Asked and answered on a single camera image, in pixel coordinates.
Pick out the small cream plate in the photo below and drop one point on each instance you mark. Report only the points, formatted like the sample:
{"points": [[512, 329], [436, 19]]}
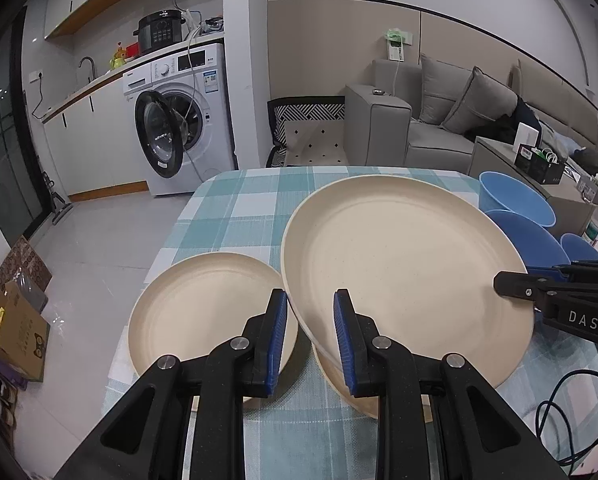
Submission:
{"points": [[204, 305]]}

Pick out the red container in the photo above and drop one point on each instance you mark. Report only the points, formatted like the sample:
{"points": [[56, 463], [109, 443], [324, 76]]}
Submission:
{"points": [[131, 50]]}

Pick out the grey sofa cushion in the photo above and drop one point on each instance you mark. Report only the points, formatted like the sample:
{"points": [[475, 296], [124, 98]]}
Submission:
{"points": [[479, 105], [436, 90]]}

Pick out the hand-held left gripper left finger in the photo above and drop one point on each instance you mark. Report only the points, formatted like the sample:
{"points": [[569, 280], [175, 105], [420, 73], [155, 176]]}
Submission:
{"points": [[276, 345]]}

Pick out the white upper kitchen cabinet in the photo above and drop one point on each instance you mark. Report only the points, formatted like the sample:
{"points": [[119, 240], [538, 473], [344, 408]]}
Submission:
{"points": [[84, 0]]}

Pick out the dark glass door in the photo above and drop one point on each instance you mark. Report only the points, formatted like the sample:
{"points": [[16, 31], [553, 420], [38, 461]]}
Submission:
{"points": [[4, 135]]}

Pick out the yellow green toy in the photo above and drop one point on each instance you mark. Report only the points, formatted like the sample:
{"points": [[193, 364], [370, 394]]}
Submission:
{"points": [[117, 60]]}

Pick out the brown cardboard box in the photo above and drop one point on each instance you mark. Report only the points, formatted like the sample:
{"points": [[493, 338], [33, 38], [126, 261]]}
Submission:
{"points": [[24, 345]]}

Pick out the white wall charger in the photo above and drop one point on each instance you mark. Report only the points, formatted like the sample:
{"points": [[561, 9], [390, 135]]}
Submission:
{"points": [[395, 52]]}

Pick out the teal checked tablecloth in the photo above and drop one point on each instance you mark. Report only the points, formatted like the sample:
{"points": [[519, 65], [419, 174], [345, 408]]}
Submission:
{"points": [[229, 220]]}

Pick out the green plug cover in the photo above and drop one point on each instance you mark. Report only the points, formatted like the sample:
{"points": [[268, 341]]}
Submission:
{"points": [[393, 35]]}

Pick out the white wall outlet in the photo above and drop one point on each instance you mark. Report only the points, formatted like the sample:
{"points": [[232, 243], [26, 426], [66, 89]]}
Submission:
{"points": [[36, 76]]}

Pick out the blue bowl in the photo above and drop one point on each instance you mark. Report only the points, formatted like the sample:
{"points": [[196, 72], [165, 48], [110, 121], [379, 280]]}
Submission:
{"points": [[529, 245], [581, 250], [514, 200]]}

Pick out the white washing machine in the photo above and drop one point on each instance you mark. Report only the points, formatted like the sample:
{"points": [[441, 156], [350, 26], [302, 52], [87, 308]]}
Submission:
{"points": [[209, 125]]}

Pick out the white kitchen cabinet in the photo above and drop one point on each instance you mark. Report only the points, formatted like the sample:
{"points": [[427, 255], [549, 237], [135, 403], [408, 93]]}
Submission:
{"points": [[84, 0], [99, 150]]}

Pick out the grey side cabinet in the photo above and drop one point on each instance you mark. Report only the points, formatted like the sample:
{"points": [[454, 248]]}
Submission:
{"points": [[499, 160]]}

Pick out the large cream plate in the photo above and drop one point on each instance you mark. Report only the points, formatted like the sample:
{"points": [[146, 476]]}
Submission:
{"points": [[409, 270], [339, 390]]}

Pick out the white lower kitchen cabinet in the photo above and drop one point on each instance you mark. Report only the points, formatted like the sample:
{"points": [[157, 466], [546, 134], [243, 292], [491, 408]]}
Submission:
{"points": [[99, 150]]}

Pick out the chrome kitchen faucet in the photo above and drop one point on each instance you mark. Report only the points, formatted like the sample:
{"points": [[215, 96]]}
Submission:
{"points": [[91, 67]]}

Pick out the grey sofa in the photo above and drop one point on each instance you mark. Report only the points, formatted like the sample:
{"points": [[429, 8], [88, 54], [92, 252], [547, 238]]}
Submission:
{"points": [[379, 130]]}

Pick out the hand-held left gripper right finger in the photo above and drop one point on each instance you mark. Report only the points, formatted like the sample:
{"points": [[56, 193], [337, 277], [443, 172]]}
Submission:
{"points": [[344, 350]]}

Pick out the brown patterned board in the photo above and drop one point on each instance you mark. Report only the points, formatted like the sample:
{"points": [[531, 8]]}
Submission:
{"points": [[14, 265]]}

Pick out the white tissue box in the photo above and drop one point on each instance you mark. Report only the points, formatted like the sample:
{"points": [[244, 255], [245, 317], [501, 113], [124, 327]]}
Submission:
{"points": [[591, 187]]}

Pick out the black pressure cooker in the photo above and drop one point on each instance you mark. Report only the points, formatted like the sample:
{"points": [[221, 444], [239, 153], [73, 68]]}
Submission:
{"points": [[159, 32]]}

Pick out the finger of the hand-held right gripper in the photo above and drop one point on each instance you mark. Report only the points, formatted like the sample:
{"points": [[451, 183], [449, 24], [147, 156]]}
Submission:
{"points": [[549, 272], [516, 284]]}

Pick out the grey floor mop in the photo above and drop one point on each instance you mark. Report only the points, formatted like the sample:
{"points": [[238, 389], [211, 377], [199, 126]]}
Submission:
{"points": [[56, 205]]}

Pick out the dark clothing pile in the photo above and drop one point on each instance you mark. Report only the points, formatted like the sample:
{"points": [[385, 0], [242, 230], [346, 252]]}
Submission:
{"points": [[504, 125]]}

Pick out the white router box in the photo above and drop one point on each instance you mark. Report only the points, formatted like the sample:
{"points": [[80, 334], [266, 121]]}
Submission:
{"points": [[527, 135]]}

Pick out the black cream patterned floor mat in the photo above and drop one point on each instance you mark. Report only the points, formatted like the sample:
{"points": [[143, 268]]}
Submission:
{"points": [[309, 142]]}

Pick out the black open box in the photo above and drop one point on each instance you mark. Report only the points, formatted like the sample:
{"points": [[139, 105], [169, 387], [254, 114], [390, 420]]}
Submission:
{"points": [[539, 170]]}

